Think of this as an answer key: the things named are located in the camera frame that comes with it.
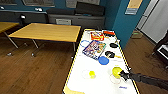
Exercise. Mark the yellow colander bowl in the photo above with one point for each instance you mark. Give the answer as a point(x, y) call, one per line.
point(116, 71)

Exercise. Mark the yellow plastic cup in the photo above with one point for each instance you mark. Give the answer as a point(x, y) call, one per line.
point(92, 74)

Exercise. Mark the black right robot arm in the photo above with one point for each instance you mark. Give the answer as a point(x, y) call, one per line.
point(150, 80)

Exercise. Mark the yellow air hockey table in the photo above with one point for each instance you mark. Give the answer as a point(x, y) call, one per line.
point(100, 81)

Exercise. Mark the colourful board game box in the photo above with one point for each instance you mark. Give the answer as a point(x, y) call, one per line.
point(94, 49)

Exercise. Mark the brown cardboard box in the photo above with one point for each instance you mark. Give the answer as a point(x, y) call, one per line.
point(137, 34)

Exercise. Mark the flat red box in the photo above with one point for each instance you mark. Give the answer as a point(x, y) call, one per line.
point(108, 32)

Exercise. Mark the black sofa back cushion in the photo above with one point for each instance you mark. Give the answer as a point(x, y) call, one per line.
point(90, 9)

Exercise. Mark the white paper sign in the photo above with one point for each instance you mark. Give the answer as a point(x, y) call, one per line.
point(63, 22)

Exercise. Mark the long yellow wooden table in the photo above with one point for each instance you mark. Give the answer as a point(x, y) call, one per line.
point(46, 32)
point(6, 26)

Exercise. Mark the interior glass window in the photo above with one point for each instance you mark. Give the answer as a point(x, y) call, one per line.
point(71, 2)
point(38, 2)
point(6, 1)

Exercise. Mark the dark grey low sofa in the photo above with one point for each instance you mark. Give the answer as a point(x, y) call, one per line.
point(33, 17)

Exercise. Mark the grey wall sofa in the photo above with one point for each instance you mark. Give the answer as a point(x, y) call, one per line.
point(83, 21)

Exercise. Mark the pale yellow wall sign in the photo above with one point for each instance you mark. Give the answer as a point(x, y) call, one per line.
point(134, 6)

